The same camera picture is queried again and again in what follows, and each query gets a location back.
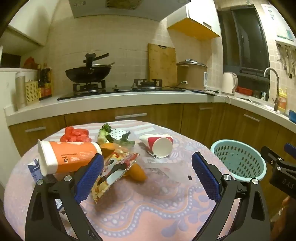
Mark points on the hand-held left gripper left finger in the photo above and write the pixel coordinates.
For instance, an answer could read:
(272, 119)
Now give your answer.
(89, 176)

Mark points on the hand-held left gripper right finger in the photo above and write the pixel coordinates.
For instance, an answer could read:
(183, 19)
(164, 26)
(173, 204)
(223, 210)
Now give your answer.
(205, 176)

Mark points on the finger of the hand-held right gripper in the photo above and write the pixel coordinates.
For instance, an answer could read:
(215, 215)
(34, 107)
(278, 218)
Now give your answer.
(291, 150)
(271, 154)

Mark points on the orange and white drink cup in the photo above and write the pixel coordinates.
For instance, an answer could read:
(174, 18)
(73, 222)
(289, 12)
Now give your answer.
(69, 155)

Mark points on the light blue plastic basket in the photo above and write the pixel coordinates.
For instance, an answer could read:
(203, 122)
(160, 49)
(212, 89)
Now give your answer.
(240, 177)

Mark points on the red plastic bag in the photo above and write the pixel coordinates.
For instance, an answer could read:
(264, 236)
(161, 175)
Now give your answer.
(74, 134)

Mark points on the long bread roll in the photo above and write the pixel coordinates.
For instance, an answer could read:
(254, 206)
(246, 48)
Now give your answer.
(138, 173)

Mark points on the blue white printed packet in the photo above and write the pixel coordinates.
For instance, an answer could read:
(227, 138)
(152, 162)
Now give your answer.
(33, 170)

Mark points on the person's right hand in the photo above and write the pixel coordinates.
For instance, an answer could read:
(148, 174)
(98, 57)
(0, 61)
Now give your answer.
(286, 201)

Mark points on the crumpled snack bag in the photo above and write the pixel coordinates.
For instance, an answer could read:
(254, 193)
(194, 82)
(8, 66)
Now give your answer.
(111, 171)

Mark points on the orange peel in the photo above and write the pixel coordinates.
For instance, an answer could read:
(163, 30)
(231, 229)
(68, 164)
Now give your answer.
(107, 149)

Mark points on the blue container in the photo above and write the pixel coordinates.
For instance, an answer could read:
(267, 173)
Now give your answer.
(292, 114)

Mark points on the green vegetable scraps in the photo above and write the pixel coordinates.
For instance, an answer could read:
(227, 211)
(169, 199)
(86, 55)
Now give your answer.
(101, 136)

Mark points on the clear plastic wrapper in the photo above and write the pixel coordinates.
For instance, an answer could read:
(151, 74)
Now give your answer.
(157, 172)

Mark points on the yellow detergent bottle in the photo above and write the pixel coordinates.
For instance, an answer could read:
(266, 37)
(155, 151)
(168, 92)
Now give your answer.
(282, 102)

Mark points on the polka dot paper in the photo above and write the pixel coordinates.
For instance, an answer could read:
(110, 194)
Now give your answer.
(118, 134)

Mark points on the red and white paper cup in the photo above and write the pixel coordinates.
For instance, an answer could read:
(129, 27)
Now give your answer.
(161, 146)

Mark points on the steel faucet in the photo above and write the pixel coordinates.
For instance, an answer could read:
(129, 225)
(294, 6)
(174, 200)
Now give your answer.
(276, 92)

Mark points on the pink patterned tablecloth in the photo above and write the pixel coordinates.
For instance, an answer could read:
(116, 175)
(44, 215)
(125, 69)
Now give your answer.
(138, 213)

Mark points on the red basin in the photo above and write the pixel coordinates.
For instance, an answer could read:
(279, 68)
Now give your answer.
(244, 90)

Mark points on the wooden base cabinets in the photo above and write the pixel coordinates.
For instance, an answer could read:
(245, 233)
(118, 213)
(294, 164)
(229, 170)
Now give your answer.
(161, 115)

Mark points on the white electric kettle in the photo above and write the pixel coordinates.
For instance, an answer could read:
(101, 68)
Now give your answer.
(229, 83)

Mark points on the black flat board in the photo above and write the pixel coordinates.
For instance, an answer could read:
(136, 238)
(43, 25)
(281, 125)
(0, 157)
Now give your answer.
(205, 92)

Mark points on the hanging kitchen utensils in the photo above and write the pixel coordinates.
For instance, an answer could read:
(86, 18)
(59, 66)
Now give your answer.
(286, 60)

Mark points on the white kitchen countertop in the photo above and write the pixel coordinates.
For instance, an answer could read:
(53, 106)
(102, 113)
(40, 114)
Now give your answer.
(138, 98)

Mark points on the black gas stove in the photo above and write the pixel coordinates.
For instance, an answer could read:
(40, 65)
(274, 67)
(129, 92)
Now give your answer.
(129, 91)

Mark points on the brown rice cooker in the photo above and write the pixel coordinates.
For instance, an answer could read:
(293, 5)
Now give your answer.
(192, 76)

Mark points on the black wok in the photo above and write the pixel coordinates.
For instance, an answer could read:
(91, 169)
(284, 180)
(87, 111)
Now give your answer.
(87, 75)

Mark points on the yellow plastic utensil holder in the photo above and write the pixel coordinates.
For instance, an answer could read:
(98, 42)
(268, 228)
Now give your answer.
(32, 92)

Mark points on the dark sauce bottle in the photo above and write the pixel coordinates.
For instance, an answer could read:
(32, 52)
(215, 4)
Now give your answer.
(41, 81)
(48, 83)

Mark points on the beige cylinder canister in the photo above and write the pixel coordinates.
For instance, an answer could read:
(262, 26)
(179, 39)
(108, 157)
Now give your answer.
(20, 90)

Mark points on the dark window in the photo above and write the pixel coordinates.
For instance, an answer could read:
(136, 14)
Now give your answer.
(245, 41)

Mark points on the black wok lid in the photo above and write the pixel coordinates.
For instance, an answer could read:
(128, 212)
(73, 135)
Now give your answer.
(90, 59)

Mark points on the white appliance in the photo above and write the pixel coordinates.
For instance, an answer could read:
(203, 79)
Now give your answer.
(7, 92)

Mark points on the wooden cutting board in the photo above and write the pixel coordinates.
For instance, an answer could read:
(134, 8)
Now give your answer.
(161, 64)

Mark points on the white water heater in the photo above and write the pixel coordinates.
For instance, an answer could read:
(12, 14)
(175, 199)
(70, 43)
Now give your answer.
(277, 23)

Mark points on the steel range hood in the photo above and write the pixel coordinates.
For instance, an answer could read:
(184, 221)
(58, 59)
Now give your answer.
(129, 9)

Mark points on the white yellow wall cabinet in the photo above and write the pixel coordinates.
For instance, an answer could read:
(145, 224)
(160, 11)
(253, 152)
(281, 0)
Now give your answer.
(201, 14)

